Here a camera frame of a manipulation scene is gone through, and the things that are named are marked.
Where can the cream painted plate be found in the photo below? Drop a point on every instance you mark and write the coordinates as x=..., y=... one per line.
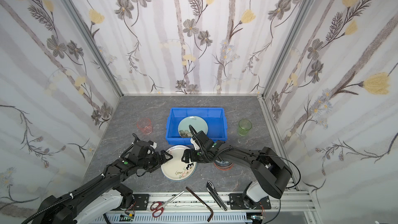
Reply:
x=175, y=169

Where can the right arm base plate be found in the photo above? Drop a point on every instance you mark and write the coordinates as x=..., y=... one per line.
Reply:
x=241, y=202

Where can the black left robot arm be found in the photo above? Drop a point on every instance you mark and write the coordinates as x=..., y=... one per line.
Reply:
x=64, y=210

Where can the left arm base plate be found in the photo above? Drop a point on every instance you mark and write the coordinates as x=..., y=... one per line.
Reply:
x=140, y=201

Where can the green glass cup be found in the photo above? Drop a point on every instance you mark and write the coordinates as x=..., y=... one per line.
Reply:
x=244, y=126

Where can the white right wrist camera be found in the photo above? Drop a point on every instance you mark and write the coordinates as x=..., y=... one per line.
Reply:
x=194, y=141

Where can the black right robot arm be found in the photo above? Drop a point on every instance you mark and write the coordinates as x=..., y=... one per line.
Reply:
x=270, y=170

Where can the red rimmed bowl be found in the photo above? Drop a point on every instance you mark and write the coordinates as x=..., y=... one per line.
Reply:
x=223, y=165

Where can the green floral plate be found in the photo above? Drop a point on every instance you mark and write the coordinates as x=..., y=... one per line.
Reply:
x=198, y=123

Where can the blue plastic bin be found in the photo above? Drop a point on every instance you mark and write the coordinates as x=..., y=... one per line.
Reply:
x=214, y=117

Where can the aluminium front rail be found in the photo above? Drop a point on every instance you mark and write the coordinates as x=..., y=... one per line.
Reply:
x=291, y=201

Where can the dark bent metal bar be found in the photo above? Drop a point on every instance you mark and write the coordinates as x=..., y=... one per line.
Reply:
x=202, y=202

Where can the red handled scissors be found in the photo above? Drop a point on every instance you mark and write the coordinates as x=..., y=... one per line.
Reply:
x=158, y=207

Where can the pink glass cup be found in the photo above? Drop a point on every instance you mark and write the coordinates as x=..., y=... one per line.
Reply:
x=145, y=126

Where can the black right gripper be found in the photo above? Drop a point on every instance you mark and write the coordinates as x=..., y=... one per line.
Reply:
x=195, y=154

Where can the white slotted cable duct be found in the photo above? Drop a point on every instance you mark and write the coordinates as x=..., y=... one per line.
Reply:
x=181, y=218

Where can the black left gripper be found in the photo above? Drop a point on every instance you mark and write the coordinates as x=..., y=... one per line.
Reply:
x=156, y=157

